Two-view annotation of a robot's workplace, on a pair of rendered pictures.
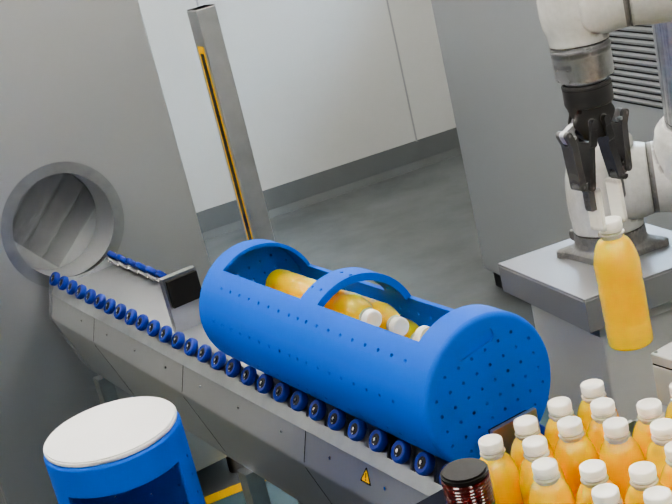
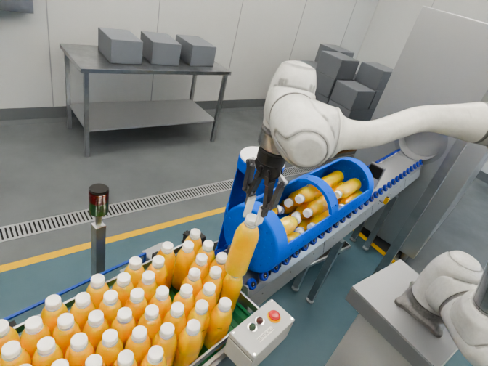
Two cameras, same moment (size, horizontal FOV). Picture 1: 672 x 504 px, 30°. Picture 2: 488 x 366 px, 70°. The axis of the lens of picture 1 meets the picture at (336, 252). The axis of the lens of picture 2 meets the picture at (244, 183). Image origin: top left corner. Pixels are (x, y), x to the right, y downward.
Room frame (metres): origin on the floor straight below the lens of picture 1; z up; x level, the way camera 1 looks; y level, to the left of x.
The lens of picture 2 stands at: (1.45, -1.12, 2.00)
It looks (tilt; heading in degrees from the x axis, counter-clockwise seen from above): 32 degrees down; 64
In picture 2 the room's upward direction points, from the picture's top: 15 degrees clockwise
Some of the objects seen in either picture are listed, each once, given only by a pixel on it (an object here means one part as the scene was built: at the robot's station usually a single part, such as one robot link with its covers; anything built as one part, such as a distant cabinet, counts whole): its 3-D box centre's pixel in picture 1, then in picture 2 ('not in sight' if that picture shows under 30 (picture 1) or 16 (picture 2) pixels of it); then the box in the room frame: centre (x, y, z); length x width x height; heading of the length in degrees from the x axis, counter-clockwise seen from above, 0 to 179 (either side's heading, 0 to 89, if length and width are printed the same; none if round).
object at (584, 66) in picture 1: (582, 61); (277, 138); (1.85, -0.43, 1.66); 0.09 x 0.09 x 0.06
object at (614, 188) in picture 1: (616, 199); (261, 214); (1.86, -0.45, 1.43); 0.03 x 0.01 x 0.07; 28
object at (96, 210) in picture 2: not in sight; (98, 205); (1.44, -0.10, 1.18); 0.06 x 0.06 x 0.05
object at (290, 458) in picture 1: (256, 398); (340, 213); (2.87, 0.28, 0.79); 2.17 x 0.29 x 0.34; 29
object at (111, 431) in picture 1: (110, 430); (262, 158); (2.35, 0.53, 1.03); 0.28 x 0.28 x 0.01
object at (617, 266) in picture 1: (621, 286); (242, 246); (1.85, -0.43, 1.29); 0.07 x 0.07 x 0.19
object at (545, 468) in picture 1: (545, 471); (167, 247); (1.67, -0.23, 1.10); 0.04 x 0.04 x 0.02
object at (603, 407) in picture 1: (603, 410); (215, 272); (1.81, -0.36, 1.10); 0.04 x 0.04 x 0.02
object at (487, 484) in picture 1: (467, 488); (99, 195); (1.44, -0.10, 1.23); 0.06 x 0.06 x 0.04
